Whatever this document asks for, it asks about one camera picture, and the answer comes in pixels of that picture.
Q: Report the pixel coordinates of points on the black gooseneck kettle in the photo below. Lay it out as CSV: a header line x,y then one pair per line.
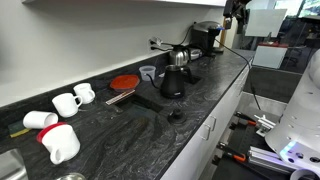
x,y
172,86

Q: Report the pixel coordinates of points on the striped chopstick packet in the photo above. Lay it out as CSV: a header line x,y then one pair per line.
x,y
119,97

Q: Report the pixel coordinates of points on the orange black clamp upper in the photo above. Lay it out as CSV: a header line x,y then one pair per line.
x,y
245,117

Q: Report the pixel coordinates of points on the black coffee maker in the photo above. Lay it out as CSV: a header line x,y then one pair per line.
x,y
203,35

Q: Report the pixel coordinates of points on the yellow green sponge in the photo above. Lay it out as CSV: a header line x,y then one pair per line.
x,y
17,128

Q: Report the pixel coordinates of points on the clear plastic cup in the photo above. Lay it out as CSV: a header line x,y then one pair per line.
x,y
147,72

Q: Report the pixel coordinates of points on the white cabinet front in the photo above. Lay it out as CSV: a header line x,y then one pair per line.
x,y
194,157

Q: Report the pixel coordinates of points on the white mug lying down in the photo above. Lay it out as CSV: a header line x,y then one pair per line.
x,y
39,119

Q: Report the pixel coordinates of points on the white mug upright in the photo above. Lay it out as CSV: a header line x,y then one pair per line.
x,y
85,91
67,104

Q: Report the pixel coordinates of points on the black kettle lid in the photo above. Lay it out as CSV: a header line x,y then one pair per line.
x,y
177,116

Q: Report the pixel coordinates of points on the white board panel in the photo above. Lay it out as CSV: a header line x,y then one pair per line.
x,y
264,22

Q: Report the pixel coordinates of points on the white mug upright left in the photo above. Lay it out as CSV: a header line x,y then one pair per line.
x,y
67,104

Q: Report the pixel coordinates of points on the aluminium extrusion rail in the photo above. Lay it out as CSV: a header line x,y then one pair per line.
x,y
268,160

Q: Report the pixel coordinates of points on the orange black clamp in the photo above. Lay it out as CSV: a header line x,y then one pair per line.
x,y
231,152
245,117

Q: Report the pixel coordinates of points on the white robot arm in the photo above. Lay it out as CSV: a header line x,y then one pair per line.
x,y
296,137

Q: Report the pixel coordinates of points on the orange black clamp lower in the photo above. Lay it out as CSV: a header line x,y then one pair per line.
x,y
231,152

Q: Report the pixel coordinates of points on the large white mug red rim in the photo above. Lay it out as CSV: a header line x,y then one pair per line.
x,y
61,141

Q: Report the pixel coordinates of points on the white mug upright right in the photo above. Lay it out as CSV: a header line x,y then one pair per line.
x,y
85,91

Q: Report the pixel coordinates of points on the stainless steel sink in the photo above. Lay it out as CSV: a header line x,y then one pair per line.
x,y
12,166

